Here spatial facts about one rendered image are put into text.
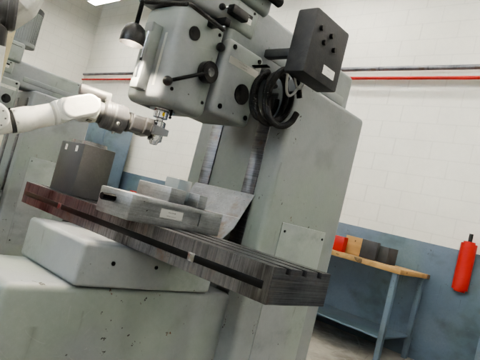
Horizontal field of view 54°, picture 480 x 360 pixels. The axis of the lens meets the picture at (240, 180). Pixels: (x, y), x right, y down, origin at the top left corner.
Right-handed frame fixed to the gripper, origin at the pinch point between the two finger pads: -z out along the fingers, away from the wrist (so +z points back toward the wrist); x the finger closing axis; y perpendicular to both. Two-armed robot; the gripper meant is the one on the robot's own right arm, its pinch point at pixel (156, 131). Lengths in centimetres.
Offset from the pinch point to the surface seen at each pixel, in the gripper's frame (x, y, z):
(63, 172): 33.8, 21.0, 19.3
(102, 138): 713, -45, -127
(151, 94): -7.3, -9.3, 7.0
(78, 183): 21.9, 23.1, 15.2
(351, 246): 235, 24, -311
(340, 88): 16, -45, -80
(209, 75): -11.0, -20.8, -8.3
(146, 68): -5.6, -16.8, 10.2
